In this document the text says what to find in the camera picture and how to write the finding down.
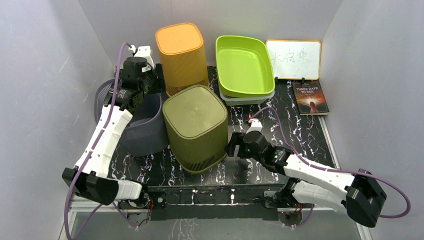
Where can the dark paperback book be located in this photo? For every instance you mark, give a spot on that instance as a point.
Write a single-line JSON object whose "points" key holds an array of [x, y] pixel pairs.
{"points": [[310, 98]]}

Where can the grey slatted plastic basket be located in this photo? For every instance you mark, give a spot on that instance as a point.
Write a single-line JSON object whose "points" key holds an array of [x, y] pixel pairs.
{"points": [[127, 116]]}

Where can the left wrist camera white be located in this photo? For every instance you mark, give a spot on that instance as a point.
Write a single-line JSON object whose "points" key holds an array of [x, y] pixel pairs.
{"points": [[144, 52]]}

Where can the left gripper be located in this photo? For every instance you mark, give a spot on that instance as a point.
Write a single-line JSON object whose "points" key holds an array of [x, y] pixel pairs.
{"points": [[157, 74]]}

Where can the lime green plastic tub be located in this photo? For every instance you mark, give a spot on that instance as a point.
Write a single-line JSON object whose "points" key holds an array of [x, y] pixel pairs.
{"points": [[244, 67]]}

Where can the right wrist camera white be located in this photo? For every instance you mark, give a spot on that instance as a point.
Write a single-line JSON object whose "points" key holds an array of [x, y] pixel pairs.
{"points": [[255, 126]]}

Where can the white perforated plastic tray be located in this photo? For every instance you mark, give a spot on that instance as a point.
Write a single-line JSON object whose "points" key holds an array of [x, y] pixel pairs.
{"points": [[240, 101]]}

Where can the orange slatted plastic basket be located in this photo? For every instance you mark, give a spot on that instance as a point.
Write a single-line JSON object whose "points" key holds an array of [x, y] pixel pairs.
{"points": [[182, 55]]}

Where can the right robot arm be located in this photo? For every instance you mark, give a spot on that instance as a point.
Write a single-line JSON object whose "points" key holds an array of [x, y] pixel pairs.
{"points": [[356, 194]]}

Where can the small whiteboard orange frame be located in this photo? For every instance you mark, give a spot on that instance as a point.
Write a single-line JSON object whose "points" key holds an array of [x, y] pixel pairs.
{"points": [[295, 59]]}

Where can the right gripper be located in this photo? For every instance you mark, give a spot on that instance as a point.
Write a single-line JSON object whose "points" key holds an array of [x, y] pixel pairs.
{"points": [[236, 139]]}

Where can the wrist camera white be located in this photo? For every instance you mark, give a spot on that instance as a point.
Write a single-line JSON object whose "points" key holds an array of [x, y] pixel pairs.
{"points": [[144, 52], [255, 126]]}

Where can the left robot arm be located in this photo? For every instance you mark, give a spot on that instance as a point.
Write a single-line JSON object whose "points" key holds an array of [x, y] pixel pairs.
{"points": [[89, 177]]}

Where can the olive green slatted basket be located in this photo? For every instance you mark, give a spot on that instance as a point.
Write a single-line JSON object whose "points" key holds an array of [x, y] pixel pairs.
{"points": [[197, 126]]}

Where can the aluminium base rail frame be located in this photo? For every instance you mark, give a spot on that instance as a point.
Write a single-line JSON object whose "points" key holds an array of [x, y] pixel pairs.
{"points": [[239, 211]]}

